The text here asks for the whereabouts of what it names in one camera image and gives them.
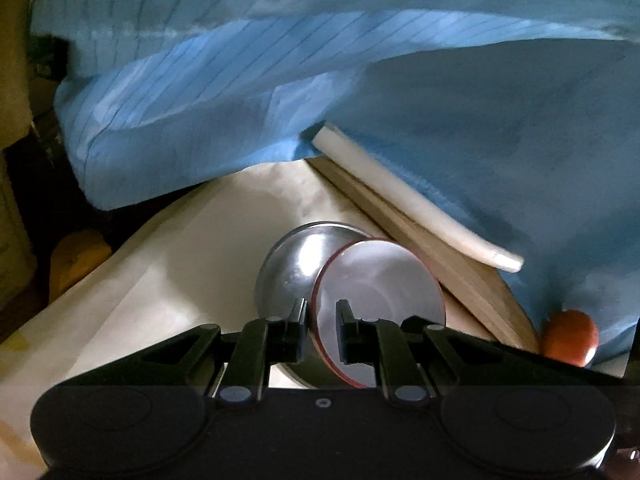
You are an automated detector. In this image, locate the light blue garment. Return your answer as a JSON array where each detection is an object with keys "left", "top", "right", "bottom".
[{"left": 30, "top": 0, "right": 640, "bottom": 376}]

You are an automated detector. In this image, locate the wooden shelf board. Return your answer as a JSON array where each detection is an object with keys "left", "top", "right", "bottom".
[{"left": 305, "top": 157, "right": 543, "bottom": 353}]

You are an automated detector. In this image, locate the red tomato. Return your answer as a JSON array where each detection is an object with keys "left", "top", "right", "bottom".
[{"left": 542, "top": 310, "right": 599, "bottom": 368}]

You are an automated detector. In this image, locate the cream paper table cover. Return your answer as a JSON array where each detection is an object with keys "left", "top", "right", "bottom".
[{"left": 0, "top": 160, "right": 501, "bottom": 480}]

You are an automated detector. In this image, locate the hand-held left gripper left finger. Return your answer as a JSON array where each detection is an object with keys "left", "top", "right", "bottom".
[{"left": 125, "top": 298, "right": 308, "bottom": 406}]

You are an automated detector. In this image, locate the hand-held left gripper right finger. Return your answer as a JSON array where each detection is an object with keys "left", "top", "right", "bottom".
[{"left": 336, "top": 299, "right": 521, "bottom": 407}]

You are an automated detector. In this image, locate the white rolled stick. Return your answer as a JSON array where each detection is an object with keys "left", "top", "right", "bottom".
[{"left": 312, "top": 125, "right": 525, "bottom": 274}]

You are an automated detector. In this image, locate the orange object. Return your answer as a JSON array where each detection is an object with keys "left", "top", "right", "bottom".
[{"left": 50, "top": 232, "right": 112, "bottom": 306}]

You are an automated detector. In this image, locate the deep steel bowl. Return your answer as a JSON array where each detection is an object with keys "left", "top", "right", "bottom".
[{"left": 255, "top": 220, "right": 371, "bottom": 391}]

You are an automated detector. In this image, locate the white bowl red rim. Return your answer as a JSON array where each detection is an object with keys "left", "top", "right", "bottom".
[{"left": 310, "top": 239, "right": 447, "bottom": 390}]

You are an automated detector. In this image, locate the open cardboard box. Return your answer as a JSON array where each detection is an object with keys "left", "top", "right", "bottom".
[{"left": 0, "top": 0, "right": 37, "bottom": 151}]

